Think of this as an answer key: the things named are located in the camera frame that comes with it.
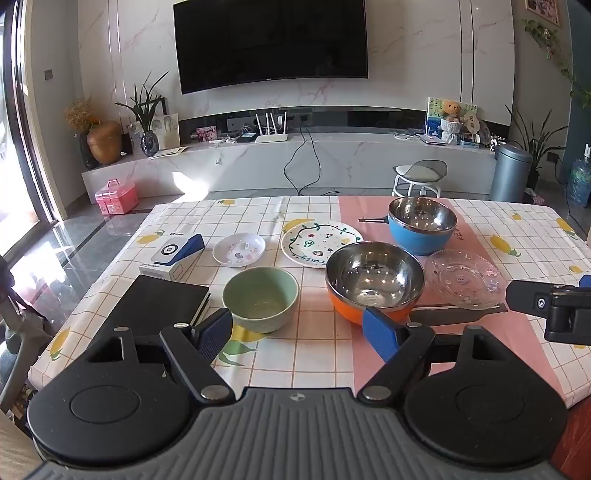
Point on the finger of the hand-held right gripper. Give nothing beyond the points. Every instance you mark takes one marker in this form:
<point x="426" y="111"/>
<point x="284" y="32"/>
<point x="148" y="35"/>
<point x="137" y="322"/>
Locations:
<point x="531" y="297"/>
<point x="586" y="280"/>

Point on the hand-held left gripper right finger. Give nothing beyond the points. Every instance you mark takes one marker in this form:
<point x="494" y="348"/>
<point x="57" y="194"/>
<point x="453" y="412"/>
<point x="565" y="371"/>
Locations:
<point x="381" y="334"/>

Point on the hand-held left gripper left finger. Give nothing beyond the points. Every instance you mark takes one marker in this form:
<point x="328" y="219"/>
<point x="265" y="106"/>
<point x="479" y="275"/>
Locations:
<point x="214" y="334"/>

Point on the orange steel bowl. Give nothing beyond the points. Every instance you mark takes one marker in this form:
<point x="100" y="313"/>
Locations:
<point x="374" y="277"/>

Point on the green ceramic bowl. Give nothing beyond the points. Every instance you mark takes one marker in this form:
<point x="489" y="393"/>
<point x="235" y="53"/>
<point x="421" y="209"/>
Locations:
<point x="261" y="295"/>

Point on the clear glass plate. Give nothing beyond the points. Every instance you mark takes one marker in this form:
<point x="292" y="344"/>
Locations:
<point x="464" y="277"/>

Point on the small white sticker plate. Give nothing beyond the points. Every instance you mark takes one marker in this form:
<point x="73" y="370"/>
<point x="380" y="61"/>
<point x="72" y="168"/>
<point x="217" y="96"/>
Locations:
<point x="239" y="250"/>

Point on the white painted plate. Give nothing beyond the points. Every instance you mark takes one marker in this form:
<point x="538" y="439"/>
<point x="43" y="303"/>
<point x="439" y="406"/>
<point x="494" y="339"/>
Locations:
<point x="318" y="242"/>

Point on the blue steel bowl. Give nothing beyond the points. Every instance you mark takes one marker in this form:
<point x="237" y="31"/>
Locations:
<point x="422" y="230"/>

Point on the pink printed placemat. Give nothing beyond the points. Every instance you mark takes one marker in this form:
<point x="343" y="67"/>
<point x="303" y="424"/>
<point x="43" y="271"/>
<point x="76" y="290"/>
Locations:
<point x="508" y="341"/>

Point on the black notebook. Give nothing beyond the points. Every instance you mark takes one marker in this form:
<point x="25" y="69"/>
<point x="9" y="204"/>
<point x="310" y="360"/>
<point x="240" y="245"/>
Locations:
<point x="157" y="300"/>

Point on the blue and white box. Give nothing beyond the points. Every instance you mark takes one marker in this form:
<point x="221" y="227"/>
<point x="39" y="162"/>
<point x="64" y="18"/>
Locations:
<point x="168" y="258"/>

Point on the blue water bottle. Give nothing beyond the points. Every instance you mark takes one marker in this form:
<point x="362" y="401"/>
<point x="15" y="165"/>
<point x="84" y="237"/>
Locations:
<point x="579" y="180"/>

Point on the lemon print checked tablecloth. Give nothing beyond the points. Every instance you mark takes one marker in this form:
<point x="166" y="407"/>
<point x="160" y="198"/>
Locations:
<point x="258" y="217"/>

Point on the grey metal trash can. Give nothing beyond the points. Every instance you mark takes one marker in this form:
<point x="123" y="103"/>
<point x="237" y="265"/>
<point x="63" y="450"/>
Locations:
<point x="510" y="173"/>

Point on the tall potted plant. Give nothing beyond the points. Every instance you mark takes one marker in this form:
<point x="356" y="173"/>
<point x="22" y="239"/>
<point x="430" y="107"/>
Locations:
<point x="538" y="147"/>

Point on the white stool with grey back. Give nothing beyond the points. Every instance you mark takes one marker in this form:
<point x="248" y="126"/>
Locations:
<point x="420" y="173"/>

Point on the pink storage box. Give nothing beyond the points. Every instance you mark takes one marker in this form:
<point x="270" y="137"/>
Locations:
<point x="116" y="198"/>

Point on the white marble tv cabinet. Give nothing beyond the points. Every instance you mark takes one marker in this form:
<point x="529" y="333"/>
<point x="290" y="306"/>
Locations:
<point x="351" y="161"/>

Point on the round paper fan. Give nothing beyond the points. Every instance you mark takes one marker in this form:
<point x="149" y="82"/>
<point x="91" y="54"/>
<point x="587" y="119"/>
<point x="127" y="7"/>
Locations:
<point x="471" y="128"/>

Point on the pink tablet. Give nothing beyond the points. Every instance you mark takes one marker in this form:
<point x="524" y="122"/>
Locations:
<point x="431" y="140"/>

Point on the grey chair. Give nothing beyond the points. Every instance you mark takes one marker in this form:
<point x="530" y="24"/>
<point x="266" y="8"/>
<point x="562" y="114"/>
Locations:
<point x="18" y="337"/>

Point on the small pink photo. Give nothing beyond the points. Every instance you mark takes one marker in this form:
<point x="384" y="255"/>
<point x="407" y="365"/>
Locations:
<point x="206" y="134"/>

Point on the blue glass vase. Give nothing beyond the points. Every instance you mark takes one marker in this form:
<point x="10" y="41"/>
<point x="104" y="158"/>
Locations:
<point x="149" y="144"/>

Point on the brown teddy bear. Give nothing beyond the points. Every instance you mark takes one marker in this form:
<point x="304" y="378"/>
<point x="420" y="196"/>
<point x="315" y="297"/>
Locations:
<point x="451" y="110"/>

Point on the teddy bear in basket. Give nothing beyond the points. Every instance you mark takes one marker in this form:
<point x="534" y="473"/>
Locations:
<point x="435" y="115"/>

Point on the white router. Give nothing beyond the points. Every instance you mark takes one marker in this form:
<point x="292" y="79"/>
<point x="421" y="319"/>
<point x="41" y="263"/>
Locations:
<point x="271" y="136"/>

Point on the pencil drawing picture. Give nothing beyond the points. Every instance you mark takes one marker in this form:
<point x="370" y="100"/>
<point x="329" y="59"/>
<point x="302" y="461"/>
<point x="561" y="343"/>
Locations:
<point x="167" y="131"/>

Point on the brown round vase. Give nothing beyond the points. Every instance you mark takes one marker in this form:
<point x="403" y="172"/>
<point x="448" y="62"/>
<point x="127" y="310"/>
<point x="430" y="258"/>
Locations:
<point x="104" y="143"/>

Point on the green leafy plant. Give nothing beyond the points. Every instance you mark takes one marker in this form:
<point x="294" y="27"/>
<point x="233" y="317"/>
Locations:
<point x="147" y="104"/>

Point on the hanging vine plant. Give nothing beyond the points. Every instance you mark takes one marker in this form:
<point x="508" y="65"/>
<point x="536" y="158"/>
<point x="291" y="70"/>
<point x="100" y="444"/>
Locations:
<point x="549" y="41"/>

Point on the dried yellow flowers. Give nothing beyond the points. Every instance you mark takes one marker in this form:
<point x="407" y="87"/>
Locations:
<point x="81" y="114"/>

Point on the glass sliding door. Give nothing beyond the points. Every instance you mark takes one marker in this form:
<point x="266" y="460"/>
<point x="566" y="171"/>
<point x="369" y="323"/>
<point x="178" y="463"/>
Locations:
<point x="18" y="138"/>

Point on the black television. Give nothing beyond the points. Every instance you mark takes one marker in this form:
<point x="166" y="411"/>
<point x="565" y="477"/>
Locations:
<point x="270" y="41"/>

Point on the framed wall picture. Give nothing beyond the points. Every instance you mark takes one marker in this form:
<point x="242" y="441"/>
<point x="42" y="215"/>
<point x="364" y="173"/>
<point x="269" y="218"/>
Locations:
<point x="542" y="10"/>

